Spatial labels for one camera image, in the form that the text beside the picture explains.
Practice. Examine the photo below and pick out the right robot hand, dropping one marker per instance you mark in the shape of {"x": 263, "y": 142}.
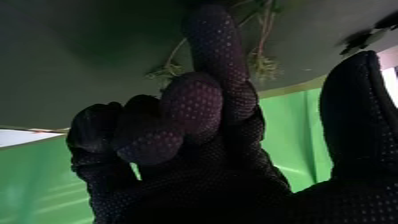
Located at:
{"x": 214, "y": 186}

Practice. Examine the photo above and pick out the green sprig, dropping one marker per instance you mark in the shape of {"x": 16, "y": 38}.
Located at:
{"x": 263, "y": 63}
{"x": 171, "y": 68}

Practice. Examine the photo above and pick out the white sheet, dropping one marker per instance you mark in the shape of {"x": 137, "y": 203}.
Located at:
{"x": 89, "y": 60}

